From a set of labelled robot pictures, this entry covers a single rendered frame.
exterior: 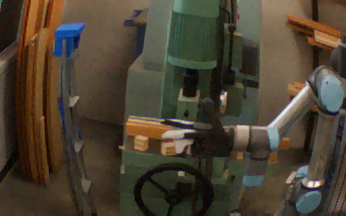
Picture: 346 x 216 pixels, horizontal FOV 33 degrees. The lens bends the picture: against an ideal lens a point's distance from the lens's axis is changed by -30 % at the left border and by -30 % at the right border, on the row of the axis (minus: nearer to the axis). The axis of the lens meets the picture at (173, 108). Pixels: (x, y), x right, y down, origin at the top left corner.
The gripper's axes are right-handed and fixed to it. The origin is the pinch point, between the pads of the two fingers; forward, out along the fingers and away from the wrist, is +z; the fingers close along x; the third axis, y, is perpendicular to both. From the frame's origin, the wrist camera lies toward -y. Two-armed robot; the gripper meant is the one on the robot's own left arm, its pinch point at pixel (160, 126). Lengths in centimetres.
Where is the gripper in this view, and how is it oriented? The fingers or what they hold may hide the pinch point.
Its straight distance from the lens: 218.0
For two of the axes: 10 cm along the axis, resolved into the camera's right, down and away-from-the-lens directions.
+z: -10.0, -0.8, -0.4
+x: -0.2, -2.1, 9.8
